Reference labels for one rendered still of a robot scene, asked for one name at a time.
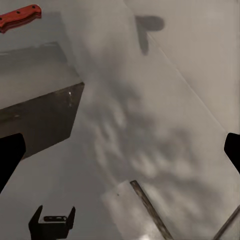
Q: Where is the parer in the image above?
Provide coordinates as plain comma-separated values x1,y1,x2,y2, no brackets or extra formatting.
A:
0,4,42,30

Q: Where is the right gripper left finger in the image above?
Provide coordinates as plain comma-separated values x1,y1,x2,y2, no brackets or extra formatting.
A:
0,133,26,193

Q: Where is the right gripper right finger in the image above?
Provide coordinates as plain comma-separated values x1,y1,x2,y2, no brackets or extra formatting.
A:
224,132,240,173

